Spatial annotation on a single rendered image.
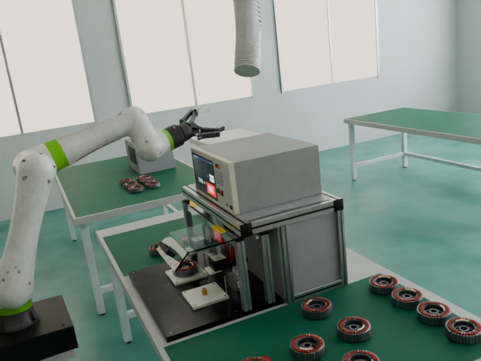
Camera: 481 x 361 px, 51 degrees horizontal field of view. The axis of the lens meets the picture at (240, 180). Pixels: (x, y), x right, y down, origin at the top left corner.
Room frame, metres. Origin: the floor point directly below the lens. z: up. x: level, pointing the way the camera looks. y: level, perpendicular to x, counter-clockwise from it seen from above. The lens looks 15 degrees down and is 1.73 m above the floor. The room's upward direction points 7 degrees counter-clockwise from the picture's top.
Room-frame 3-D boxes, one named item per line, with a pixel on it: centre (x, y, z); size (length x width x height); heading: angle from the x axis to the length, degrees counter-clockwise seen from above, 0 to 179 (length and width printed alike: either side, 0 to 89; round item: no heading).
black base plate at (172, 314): (1.96, 0.23, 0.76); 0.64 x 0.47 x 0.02; 23
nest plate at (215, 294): (1.84, 0.20, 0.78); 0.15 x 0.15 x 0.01; 23
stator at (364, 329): (1.49, -0.32, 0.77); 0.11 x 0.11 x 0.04
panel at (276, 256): (2.05, 0.01, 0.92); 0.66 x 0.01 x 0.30; 23
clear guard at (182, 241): (1.76, 0.16, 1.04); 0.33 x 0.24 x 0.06; 113
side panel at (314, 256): (1.81, -0.25, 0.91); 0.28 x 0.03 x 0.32; 113
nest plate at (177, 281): (2.06, 0.29, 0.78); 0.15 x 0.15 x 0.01; 23
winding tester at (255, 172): (2.06, -0.06, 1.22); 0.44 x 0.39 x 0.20; 23
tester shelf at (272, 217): (2.07, -0.05, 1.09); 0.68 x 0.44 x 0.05; 23
